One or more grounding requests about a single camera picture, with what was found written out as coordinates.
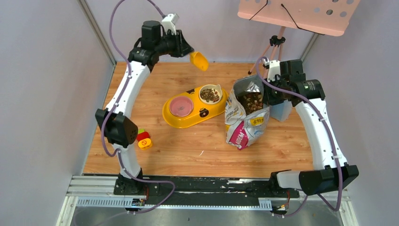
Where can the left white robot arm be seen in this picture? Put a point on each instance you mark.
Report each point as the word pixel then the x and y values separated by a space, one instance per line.
pixel 118 132

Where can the yellow plastic scoop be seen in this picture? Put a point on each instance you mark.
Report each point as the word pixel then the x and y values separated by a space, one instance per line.
pixel 199 61

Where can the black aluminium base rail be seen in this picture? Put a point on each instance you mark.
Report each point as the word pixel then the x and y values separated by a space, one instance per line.
pixel 200 193

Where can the pet food bag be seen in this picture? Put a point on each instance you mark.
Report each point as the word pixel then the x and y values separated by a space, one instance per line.
pixel 246 115

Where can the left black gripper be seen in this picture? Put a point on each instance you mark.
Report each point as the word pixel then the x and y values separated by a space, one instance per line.
pixel 180 42

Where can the pink music stand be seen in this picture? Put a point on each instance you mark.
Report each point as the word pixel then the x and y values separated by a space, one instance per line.
pixel 323 17

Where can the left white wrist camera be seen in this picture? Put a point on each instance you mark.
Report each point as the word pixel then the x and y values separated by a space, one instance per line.
pixel 169 23

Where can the red toy block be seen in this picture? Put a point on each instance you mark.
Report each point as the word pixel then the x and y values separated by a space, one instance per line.
pixel 142 134

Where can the pet food kibble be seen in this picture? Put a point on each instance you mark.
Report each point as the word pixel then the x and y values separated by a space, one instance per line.
pixel 251 101

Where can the yellow toy block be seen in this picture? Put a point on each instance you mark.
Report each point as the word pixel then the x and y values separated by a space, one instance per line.
pixel 145 143

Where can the yellow double pet feeder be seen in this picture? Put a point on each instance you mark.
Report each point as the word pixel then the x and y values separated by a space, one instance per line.
pixel 200 113

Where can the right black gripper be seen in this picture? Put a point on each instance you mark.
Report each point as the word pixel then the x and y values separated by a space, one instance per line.
pixel 267 99

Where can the pink bowl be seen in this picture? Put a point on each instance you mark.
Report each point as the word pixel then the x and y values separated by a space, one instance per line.
pixel 181 106

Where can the cream bowl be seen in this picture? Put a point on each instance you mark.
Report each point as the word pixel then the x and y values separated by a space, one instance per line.
pixel 202 99

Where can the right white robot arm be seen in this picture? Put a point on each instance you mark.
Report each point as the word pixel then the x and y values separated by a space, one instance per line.
pixel 331 170

